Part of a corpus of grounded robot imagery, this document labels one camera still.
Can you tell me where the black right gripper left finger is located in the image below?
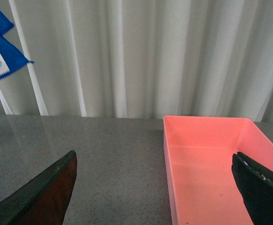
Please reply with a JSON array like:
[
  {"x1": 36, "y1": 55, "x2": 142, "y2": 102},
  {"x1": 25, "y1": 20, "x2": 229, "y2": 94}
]
[{"x1": 0, "y1": 150, "x2": 77, "y2": 225}]

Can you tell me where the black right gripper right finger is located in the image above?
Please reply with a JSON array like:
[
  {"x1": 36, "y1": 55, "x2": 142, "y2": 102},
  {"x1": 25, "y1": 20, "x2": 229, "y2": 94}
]
[{"x1": 231, "y1": 152, "x2": 273, "y2": 225}]

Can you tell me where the pink plastic bin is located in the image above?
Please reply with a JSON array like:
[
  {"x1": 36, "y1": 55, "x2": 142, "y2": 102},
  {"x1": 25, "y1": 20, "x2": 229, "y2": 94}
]
[{"x1": 163, "y1": 116, "x2": 273, "y2": 225}]

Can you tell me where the white pleated curtain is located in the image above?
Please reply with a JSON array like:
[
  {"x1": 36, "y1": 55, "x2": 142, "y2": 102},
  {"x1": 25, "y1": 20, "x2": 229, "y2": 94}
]
[{"x1": 0, "y1": 0, "x2": 273, "y2": 122}]

